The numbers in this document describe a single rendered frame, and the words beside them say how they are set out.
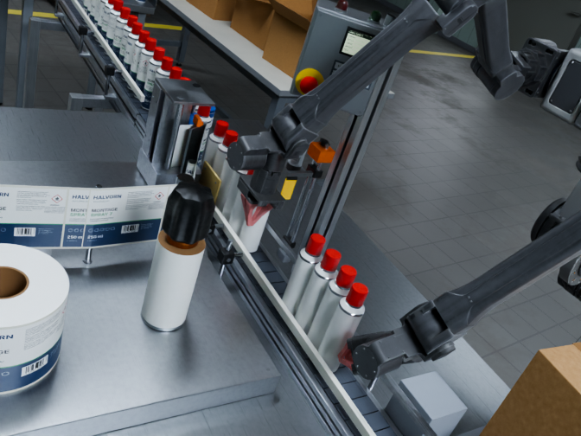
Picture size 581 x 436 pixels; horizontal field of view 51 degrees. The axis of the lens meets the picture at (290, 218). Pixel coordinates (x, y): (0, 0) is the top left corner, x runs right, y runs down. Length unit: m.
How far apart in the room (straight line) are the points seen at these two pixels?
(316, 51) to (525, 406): 0.78
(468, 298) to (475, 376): 0.57
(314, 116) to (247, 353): 0.48
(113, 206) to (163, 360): 0.33
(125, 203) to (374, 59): 0.57
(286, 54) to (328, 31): 1.86
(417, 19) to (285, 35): 2.03
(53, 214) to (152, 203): 0.20
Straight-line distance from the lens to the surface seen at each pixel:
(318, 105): 1.16
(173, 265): 1.11
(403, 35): 1.13
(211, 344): 1.21
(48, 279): 1.07
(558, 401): 1.17
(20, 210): 1.25
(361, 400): 1.23
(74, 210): 1.26
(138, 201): 1.29
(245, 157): 1.18
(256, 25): 3.43
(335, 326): 1.17
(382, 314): 1.55
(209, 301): 1.31
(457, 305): 0.98
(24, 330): 1.00
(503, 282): 0.95
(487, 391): 1.51
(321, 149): 1.33
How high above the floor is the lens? 1.71
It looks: 30 degrees down
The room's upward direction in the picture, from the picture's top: 19 degrees clockwise
